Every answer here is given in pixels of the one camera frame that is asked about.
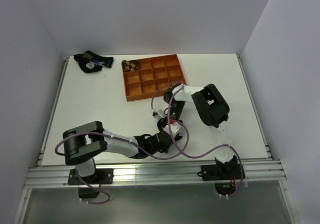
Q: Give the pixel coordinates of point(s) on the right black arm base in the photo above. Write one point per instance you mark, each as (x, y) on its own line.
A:
(218, 171)

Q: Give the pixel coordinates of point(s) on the aluminium front rail frame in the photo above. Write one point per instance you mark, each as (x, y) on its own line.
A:
(151, 173)

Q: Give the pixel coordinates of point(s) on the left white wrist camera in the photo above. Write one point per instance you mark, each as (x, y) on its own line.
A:
(174, 126)

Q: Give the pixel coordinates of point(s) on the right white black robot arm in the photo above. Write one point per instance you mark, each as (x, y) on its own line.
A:
(213, 111)

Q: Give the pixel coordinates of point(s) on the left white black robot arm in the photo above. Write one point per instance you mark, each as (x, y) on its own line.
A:
(83, 143)

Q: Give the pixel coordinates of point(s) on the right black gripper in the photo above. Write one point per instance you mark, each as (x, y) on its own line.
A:
(163, 121)

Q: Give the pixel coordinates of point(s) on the black white striped sock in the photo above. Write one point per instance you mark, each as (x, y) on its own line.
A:
(178, 138)

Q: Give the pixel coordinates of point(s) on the orange compartment tray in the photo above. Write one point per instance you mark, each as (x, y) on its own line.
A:
(154, 74)

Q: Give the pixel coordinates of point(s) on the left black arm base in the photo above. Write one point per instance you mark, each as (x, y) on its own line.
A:
(101, 176)

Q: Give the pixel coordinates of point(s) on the black blue sock pile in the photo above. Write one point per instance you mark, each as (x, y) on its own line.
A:
(90, 62)

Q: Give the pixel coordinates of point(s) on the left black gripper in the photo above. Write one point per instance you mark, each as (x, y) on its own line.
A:
(165, 149)

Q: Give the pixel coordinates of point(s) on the brown yellow argyle sock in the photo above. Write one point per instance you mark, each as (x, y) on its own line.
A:
(129, 66)

